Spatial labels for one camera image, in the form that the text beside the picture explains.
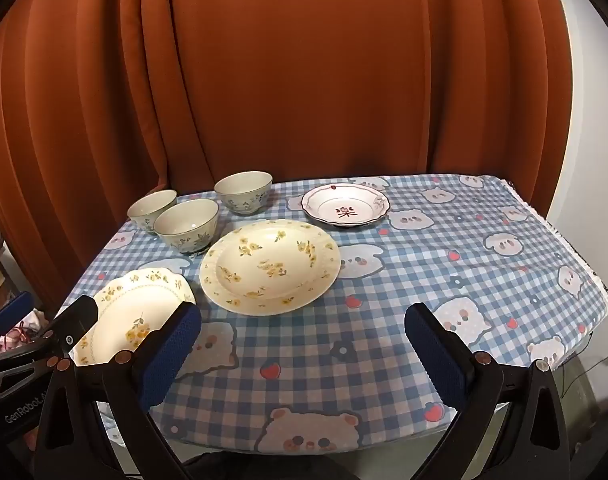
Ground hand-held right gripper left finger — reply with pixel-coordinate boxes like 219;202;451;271
34;301;203;480

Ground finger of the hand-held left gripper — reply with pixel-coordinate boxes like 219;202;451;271
0;290;33;347
0;295;100;400

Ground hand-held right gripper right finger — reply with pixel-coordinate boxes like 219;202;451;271
404;302;572;480

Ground scalloped yellow floral plate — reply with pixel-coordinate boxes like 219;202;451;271
71;267;197;367

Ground pale green floral bowl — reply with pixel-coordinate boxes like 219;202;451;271
127;189;179;234
214;171;274;217
154;198;220;256

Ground round yellow floral plate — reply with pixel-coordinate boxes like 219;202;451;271
199;219;342;317

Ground white red-rimmed plate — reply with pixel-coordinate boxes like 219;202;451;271
300;183;391;229

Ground pink white cloth bundle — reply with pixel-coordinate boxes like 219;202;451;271
0;310;49;357

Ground blue checkered bear tablecloth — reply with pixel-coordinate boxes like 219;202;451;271
59;174;608;456

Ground orange-brown curtain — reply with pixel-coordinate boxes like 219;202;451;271
0;0;575;311

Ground black cable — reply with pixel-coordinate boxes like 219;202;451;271
556;350;608;396

